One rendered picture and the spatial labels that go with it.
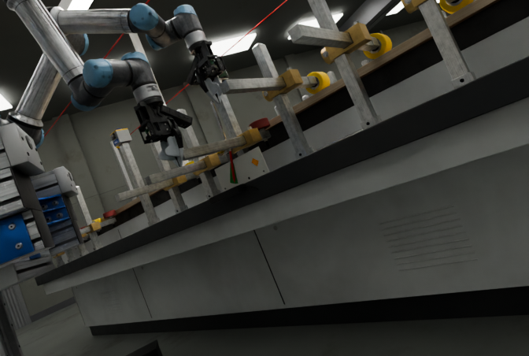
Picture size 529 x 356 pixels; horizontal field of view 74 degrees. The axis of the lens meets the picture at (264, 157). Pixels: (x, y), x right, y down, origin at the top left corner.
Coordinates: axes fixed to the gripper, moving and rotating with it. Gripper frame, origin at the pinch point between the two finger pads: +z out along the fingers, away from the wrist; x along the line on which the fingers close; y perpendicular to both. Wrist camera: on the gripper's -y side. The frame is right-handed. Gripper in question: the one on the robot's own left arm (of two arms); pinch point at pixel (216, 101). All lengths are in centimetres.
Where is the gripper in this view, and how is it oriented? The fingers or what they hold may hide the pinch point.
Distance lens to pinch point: 127.1
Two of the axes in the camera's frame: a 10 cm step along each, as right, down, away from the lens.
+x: 6.1, -2.0, 7.7
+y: 6.9, -3.4, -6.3
